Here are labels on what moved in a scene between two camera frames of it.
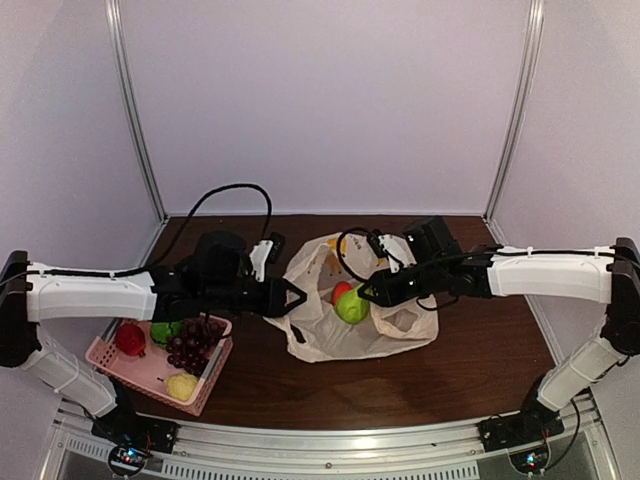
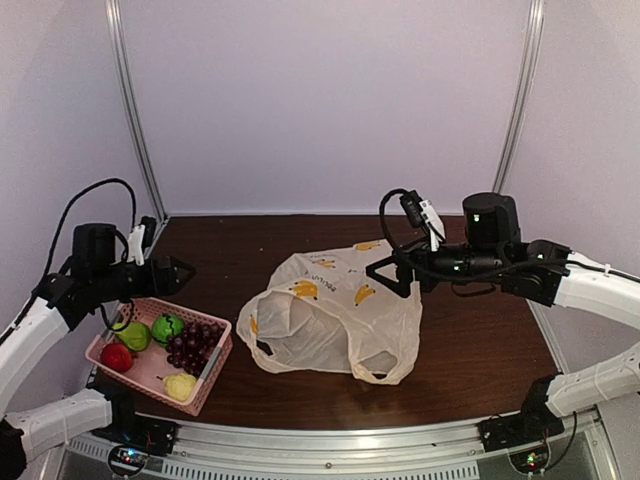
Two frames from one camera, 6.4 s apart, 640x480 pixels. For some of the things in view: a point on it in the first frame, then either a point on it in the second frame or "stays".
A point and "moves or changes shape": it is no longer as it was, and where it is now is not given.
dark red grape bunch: (191, 349) stays
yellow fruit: (180, 386) stays
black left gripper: (272, 303) -> (165, 285)
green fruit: (161, 331) stays
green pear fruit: (351, 307) -> (135, 335)
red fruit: (131, 339) -> (117, 357)
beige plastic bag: (315, 330) moves or changes shape
